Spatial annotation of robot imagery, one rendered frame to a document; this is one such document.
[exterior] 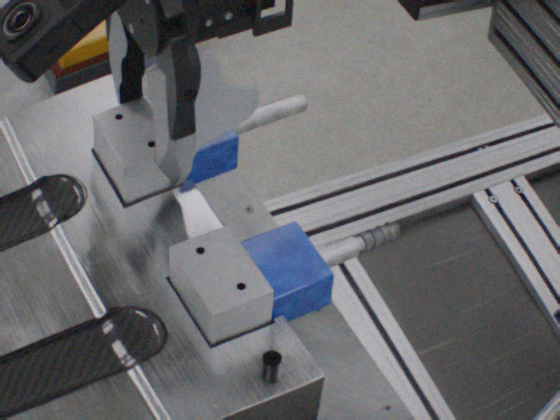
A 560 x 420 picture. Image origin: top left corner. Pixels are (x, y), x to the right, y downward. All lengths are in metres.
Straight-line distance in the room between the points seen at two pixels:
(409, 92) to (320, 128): 0.18
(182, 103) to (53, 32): 0.09
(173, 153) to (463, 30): 1.61
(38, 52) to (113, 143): 0.14
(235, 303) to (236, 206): 0.20
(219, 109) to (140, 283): 0.10
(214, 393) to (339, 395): 0.13
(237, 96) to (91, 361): 0.17
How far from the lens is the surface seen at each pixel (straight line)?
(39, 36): 0.63
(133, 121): 0.76
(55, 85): 0.94
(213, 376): 0.68
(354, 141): 2.04
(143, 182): 0.75
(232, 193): 0.88
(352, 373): 0.80
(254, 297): 0.68
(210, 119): 0.72
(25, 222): 0.76
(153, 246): 0.73
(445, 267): 1.63
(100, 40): 0.94
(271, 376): 0.68
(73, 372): 0.69
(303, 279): 0.71
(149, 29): 0.67
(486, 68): 2.22
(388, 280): 1.60
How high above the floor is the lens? 1.46
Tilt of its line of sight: 49 degrees down
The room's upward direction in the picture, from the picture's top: 5 degrees clockwise
